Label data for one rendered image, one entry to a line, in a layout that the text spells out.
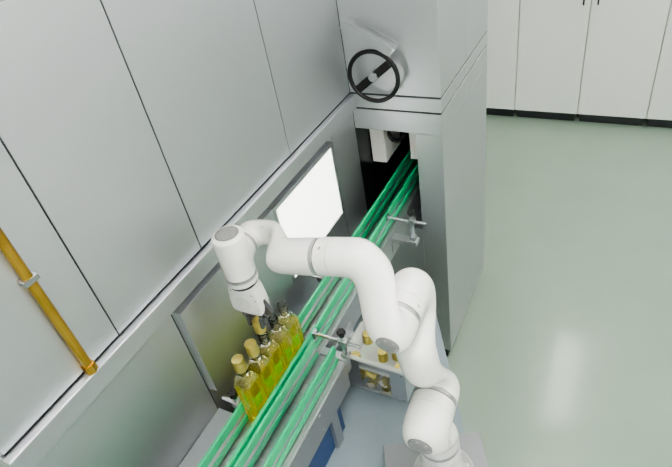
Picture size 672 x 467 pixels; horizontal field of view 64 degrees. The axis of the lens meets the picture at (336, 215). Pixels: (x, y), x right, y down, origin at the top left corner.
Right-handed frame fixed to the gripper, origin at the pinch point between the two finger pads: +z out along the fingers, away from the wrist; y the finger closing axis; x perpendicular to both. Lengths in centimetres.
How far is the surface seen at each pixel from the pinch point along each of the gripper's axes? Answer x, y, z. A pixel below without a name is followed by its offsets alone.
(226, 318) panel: -0.3, -12.0, 3.6
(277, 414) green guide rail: -10.9, 5.8, 28.2
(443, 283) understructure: 101, 21, 77
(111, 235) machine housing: -18.5, -15.1, -42.8
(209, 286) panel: -1.5, -12.0, -11.0
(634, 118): 381, 99, 131
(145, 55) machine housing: 9, -15, -73
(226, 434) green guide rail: -23.0, -3.4, 25.2
